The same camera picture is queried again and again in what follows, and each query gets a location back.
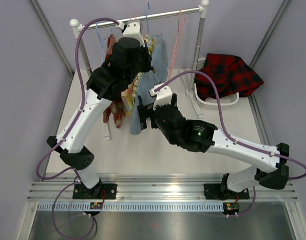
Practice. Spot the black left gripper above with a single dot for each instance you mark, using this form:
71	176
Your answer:
147	66

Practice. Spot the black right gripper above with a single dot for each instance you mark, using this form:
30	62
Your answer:
145	112

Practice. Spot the light blue denim garment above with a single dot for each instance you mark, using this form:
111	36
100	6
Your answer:
148	81

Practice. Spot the blue wire hanger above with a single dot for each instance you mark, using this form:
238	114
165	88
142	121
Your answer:
147	8
98	34

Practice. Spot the pink wire hanger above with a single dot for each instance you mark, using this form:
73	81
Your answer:
180	26

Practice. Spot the red black plaid skirt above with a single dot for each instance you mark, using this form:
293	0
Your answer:
231	75

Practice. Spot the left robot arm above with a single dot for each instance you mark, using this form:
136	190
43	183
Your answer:
128	58

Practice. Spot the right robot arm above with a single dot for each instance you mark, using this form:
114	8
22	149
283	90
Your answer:
267	170

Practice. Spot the yellow green floral garment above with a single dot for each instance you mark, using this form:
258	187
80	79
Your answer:
150	43

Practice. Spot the white metal clothes rack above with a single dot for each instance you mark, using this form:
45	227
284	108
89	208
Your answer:
188	83

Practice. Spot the pastel tie-dye garment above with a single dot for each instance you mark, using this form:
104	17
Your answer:
128	98

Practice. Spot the red beige checked garment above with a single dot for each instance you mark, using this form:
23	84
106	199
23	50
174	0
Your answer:
116	109

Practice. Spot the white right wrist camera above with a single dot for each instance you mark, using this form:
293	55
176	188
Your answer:
162	96

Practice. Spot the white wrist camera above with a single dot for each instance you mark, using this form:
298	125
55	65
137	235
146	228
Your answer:
132	29
162	96

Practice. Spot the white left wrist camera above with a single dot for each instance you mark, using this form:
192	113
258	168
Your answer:
132	29

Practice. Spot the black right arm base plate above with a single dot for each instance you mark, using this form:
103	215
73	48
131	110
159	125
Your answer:
217	191

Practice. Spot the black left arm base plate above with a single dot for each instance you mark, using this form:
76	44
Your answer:
110	191

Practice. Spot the aluminium mounting rail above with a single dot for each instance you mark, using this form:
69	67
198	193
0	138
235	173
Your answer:
134	188

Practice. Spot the white slotted cable duct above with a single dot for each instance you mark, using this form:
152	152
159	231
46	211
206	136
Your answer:
112	206

